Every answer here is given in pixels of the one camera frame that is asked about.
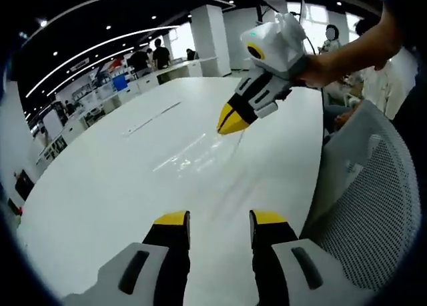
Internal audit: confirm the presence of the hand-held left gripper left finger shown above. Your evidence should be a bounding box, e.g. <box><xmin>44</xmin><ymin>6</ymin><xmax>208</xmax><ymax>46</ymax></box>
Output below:
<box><xmin>61</xmin><ymin>209</ymin><xmax>191</xmax><ymax>306</ymax></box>

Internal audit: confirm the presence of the grey mesh office chair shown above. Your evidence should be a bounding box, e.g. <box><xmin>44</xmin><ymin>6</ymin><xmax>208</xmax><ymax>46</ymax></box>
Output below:
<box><xmin>299</xmin><ymin>99</ymin><xmax>422</xmax><ymax>292</ymax></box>

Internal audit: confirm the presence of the long white counter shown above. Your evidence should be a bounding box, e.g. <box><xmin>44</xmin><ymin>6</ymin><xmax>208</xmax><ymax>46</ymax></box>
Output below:
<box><xmin>35</xmin><ymin>57</ymin><xmax>222</xmax><ymax>165</ymax></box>

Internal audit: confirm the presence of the blue storage box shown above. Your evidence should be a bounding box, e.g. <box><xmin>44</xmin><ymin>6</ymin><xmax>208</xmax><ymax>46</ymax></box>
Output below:
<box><xmin>112</xmin><ymin>75</ymin><xmax>129</xmax><ymax>93</ymax></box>

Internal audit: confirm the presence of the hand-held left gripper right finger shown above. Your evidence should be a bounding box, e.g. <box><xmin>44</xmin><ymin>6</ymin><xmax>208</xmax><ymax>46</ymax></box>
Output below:
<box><xmin>249</xmin><ymin>209</ymin><xmax>363</xmax><ymax>306</ymax></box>

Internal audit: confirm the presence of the clear resealable plastic bag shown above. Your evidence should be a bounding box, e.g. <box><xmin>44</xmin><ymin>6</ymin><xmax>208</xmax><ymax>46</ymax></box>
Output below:
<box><xmin>151</xmin><ymin>128</ymin><xmax>256</xmax><ymax>220</ymax></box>

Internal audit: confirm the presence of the person's right hand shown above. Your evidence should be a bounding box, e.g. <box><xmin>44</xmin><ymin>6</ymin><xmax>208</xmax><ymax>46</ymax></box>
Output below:
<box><xmin>293</xmin><ymin>52</ymin><xmax>338</xmax><ymax>89</ymax></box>

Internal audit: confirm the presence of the person's dark clothing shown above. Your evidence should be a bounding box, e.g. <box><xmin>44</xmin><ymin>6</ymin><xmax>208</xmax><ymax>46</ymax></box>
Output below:
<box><xmin>393</xmin><ymin>75</ymin><xmax>427</xmax><ymax>173</ymax></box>

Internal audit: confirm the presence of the black chair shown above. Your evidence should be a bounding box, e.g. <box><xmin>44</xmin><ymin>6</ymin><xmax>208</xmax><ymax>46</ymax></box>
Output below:
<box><xmin>14</xmin><ymin>169</ymin><xmax>35</xmax><ymax>202</ymax></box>

